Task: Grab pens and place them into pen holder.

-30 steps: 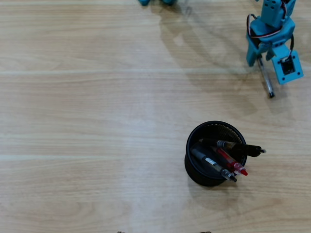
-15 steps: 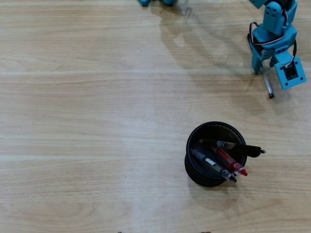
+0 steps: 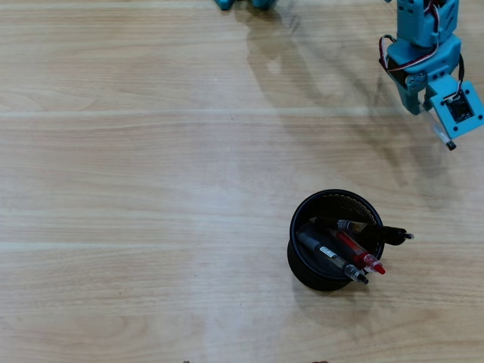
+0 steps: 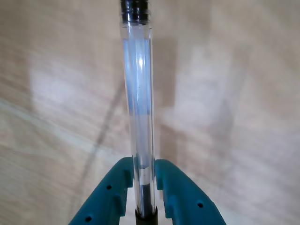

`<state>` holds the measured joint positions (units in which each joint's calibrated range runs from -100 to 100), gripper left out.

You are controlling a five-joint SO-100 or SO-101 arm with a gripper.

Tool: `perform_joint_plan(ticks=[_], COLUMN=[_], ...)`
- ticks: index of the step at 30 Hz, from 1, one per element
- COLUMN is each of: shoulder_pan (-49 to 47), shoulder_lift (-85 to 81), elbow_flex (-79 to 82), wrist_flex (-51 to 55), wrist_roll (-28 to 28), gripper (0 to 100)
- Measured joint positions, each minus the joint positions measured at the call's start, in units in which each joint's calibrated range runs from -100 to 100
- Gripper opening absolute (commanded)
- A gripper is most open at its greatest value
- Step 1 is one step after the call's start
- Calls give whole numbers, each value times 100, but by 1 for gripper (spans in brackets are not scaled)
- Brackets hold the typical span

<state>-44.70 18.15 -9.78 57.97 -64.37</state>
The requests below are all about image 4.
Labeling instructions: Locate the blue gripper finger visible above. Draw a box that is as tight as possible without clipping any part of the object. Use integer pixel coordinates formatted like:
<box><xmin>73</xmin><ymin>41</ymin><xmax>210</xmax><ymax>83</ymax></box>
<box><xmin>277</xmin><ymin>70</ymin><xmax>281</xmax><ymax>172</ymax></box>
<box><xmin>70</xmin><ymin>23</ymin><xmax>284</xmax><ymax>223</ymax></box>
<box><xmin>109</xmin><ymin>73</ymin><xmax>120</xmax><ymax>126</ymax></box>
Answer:
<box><xmin>155</xmin><ymin>158</ymin><xmax>227</xmax><ymax>225</ymax></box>
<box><xmin>69</xmin><ymin>157</ymin><xmax>135</xmax><ymax>225</ymax></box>

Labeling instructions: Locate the clear pen with black cap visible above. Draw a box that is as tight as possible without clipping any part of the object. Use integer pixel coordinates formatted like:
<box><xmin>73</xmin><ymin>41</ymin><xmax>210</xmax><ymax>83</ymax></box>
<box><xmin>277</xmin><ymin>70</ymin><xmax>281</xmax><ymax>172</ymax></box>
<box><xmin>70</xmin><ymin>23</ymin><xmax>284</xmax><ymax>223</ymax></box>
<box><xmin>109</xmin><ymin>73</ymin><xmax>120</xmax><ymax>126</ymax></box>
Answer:
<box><xmin>119</xmin><ymin>0</ymin><xmax>159</xmax><ymax>225</ymax></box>

